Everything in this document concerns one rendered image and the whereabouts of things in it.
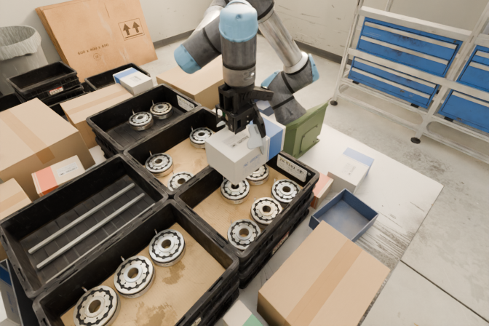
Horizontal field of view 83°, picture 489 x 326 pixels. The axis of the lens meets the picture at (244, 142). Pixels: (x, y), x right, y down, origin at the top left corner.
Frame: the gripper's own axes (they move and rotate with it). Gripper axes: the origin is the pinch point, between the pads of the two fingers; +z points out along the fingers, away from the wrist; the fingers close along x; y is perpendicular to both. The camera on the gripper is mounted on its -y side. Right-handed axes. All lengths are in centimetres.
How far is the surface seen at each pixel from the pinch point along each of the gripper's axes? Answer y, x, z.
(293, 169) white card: -18.3, 5.8, 21.9
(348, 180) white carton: -37, 20, 32
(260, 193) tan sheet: -5.4, 1.6, 28.0
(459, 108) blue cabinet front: -194, 33, 70
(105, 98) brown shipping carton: 8, -92, 25
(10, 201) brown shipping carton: 59, -53, 25
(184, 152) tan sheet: 1.6, -34.8, 28.0
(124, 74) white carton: -9, -105, 23
